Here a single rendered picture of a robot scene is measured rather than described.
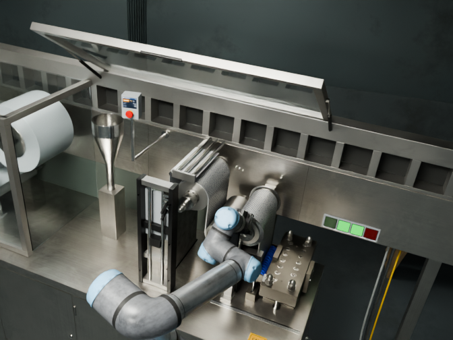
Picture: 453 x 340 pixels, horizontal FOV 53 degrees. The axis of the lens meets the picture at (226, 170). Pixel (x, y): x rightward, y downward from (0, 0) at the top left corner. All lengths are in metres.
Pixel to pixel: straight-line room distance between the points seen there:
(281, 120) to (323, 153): 0.25
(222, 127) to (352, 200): 0.68
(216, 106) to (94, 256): 0.91
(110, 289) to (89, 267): 0.96
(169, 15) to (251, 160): 2.39
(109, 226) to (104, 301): 1.09
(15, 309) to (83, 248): 0.50
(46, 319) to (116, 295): 1.27
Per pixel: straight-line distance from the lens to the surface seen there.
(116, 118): 2.12
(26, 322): 2.62
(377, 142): 1.91
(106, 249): 2.29
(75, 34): 1.77
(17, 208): 2.16
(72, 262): 2.25
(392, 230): 2.09
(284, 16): 4.01
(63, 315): 2.37
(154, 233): 1.93
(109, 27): 3.95
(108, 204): 2.23
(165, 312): 1.21
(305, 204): 2.09
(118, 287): 1.25
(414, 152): 1.92
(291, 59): 4.08
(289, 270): 2.04
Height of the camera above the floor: 2.37
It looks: 30 degrees down
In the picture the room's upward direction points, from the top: 5 degrees clockwise
